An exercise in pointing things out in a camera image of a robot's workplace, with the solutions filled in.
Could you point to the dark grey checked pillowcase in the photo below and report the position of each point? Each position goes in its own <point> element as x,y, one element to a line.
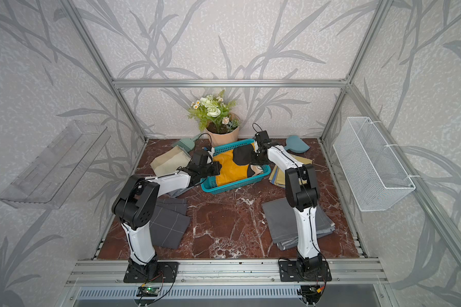
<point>169,222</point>

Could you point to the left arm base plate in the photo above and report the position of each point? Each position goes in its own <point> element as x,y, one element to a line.
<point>154,272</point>

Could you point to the aluminium front rail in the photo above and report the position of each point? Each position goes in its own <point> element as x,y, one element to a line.
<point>254,271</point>

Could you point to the teal plastic basket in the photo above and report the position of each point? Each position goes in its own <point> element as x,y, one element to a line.
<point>209,185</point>

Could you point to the pale yellow zigzag pillowcase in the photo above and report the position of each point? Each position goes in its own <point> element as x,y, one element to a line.
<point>277,176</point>

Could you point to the right circuit board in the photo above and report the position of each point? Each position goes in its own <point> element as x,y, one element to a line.
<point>310,290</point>

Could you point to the green hand brush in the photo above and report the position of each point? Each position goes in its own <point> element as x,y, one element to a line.
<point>186,144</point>

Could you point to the clear acrylic wall shelf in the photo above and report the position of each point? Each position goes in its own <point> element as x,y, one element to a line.
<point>49,180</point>

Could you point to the beige and grey pillowcase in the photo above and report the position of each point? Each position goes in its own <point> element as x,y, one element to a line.
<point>165,168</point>

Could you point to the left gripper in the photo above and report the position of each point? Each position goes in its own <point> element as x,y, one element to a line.
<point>216,169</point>

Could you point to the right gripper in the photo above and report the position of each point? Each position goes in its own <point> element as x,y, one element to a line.
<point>253,160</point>

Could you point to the peach flower pot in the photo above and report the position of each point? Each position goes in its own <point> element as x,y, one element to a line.
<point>223,136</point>

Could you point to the artificial flowering plant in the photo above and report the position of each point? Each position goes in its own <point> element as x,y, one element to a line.
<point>214,114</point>

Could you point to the blue dustpan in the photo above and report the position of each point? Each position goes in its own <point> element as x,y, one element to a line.
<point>296,145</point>

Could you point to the yellow cartoon mouse pillowcase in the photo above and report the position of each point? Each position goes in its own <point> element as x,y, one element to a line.
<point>236,165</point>

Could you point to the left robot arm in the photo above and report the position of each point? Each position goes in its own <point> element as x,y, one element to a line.
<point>136,202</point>

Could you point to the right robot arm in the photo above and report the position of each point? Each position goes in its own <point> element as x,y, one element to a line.
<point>302,191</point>

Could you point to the plain grey pillowcase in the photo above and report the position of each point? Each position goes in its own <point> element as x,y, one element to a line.
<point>283,227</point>

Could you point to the left green circuit board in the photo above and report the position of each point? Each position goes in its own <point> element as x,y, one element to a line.
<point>148,291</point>

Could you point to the white wire wall basket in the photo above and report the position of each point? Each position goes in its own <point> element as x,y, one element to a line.
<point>374,173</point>

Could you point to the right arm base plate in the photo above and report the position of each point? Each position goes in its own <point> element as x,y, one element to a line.
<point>316,269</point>

